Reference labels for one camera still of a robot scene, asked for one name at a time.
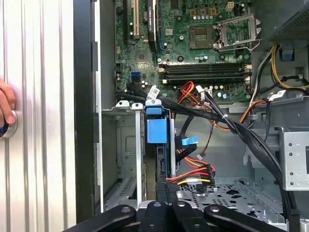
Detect black wire blue tab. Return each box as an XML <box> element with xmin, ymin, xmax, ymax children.
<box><xmin>175</xmin><ymin>135</ymin><xmax>199</xmax><ymax>166</ymax></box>

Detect blue board connector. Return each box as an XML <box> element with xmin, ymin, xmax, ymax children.
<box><xmin>129</xmin><ymin>71</ymin><xmax>142</xmax><ymax>83</ymax></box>

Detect yellow black wires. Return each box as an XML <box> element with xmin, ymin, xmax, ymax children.
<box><xmin>270</xmin><ymin>44</ymin><xmax>309</xmax><ymax>90</ymax></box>

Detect person's hand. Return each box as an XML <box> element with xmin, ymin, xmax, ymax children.
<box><xmin>0</xmin><ymin>77</ymin><xmax>16</xmax><ymax>124</ymax></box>

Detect black expansion slot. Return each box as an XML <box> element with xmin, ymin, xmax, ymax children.
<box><xmin>122</xmin><ymin>0</ymin><xmax>130</xmax><ymax>47</ymax></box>

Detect black graphics card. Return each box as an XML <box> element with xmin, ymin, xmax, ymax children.
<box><xmin>145</xmin><ymin>0</ymin><xmax>160</xmax><ymax>53</ymax></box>

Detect metal drive cage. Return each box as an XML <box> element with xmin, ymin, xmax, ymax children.
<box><xmin>281</xmin><ymin>126</ymin><xmax>309</xmax><ymax>192</ymax></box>

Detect grey power supply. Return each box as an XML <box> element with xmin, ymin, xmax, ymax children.
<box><xmin>261</xmin><ymin>2</ymin><xmax>309</xmax><ymax>45</ymax></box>

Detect black cable bundle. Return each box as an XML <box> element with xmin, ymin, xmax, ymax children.
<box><xmin>115</xmin><ymin>81</ymin><xmax>301</xmax><ymax>232</ymax></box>

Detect beige expansion slot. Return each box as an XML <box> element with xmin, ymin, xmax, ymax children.
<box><xmin>133</xmin><ymin>0</ymin><xmax>141</xmax><ymax>41</ymax></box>

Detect blue plastic clip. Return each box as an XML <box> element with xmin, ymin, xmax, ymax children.
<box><xmin>281</xmin><ymin>47</ymin><xmax>297</xmax><ymax>60</ymax></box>

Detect black RAM slot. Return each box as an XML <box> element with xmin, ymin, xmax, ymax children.
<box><xmin>158</xmin><ymin>61</ymin><xmax>252</xmax><ymax>69</ymax></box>
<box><xmin>161</xmin><ymin>78</ymin><xmax>252</xmax><ymax>85</ymax></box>
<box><xmin>161</xmin><ymin>73</ymin><xmax>252</xmax><ymax>80</ymax></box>
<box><xmin>158</xmin><ymin>67</ymin><xmax>252</xmax><ymax>74</ymax></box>

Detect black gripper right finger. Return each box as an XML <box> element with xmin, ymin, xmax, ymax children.
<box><xmin>166</xmin><ymin>182</ymin><xmax>294</xmax><ymax>232</ymax></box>

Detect green motherboard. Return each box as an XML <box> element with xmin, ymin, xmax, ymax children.
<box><xmin>114</xmin><ymin>0</ymin><xmax>253</xmax><ymax>105</ymax></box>

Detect CPU socket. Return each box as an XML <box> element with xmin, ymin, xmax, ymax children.
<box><xmin>188</xmin><ymin>25</ymin><xmax>213</xmax><ymax>48</ymax></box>

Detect thin locking lever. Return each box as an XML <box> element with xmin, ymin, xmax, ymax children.
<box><xmin>218</xmin><ymin>38</ymin><xmax>262</xmax><ymax>52</ymax></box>

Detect metal disk bay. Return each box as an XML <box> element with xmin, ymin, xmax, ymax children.
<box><xmin>101</xmin><ymin>99</ymin><xmax>287</xmax><ymax>224</ymax></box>

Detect hard disk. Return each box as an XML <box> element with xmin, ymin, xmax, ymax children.
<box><xmin>144</xmin><ymin>98</ymin><xmax>175</xmax><ymax>185</ymax></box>

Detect orange wire bundle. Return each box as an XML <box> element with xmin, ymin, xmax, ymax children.
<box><xmin>177</xmin><ymin>81</ymin><xmax>201</xmax><ymax>105</ymax></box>

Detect black PC case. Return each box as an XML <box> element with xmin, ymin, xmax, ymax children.
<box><xmin>73</xmin><ymin>0</ymin><xmax>309</xmax><ymax>232</ymax></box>

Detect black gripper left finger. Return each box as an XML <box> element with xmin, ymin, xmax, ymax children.
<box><xmin>69</xmin><ymin>181</ymin><xmax>173</xmax><ymax>232</ymax></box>

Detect red yellow orange wire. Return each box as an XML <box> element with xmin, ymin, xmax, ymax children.
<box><xmin>166</xmin><ymin>156</ymin><xmax>216</xmax><ymax>187</ymax></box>

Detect metal socket cover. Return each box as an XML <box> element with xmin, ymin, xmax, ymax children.
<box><xmin>215</xmin><ymin>14</ymin><xmax>262</xmax><ymax>52</ymax></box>

